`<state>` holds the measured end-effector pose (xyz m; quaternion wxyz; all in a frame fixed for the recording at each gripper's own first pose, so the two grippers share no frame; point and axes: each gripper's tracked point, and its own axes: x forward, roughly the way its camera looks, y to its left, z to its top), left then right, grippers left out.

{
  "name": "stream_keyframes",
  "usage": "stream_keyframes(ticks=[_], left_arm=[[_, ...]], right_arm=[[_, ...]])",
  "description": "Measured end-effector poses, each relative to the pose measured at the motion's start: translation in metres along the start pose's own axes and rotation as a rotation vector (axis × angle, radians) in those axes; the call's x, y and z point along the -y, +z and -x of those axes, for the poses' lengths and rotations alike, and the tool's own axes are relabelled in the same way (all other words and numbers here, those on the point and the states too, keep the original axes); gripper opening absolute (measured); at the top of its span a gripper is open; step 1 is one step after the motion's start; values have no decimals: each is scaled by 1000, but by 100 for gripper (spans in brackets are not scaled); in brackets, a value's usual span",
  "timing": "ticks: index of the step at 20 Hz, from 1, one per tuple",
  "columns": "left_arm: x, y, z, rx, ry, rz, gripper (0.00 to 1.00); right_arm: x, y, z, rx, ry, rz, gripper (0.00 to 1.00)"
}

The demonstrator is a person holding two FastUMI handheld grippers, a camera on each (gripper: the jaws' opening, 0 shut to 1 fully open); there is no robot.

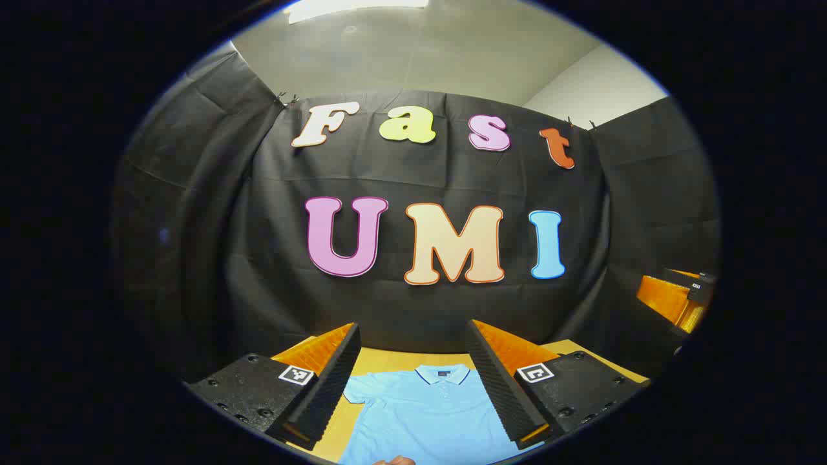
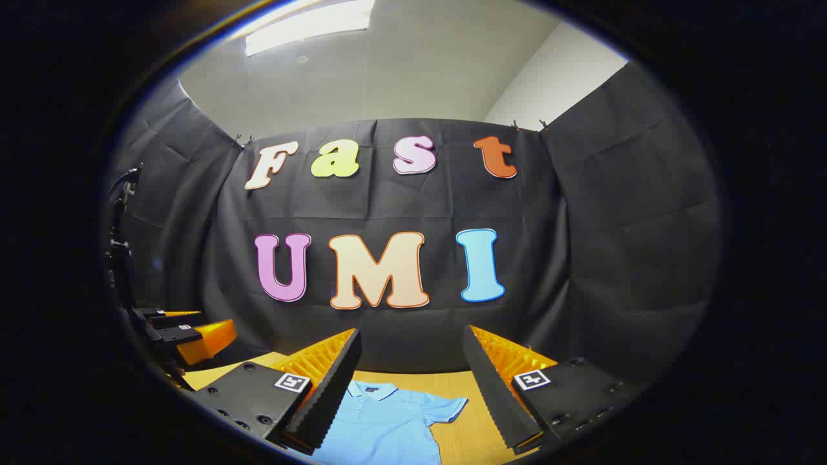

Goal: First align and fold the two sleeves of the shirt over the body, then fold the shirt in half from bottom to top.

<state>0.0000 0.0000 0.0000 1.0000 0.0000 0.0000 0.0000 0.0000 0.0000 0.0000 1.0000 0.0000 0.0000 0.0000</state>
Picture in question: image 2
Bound ceiling light panel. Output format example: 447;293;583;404
244;0;375;57

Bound light blue polo T-shirt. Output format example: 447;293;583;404
310;380;469;465

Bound black backdrop cloth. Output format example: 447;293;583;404
103;61;721;388

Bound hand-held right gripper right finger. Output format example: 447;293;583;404
462;325;647;453

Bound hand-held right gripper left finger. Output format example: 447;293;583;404
187;328;362;456

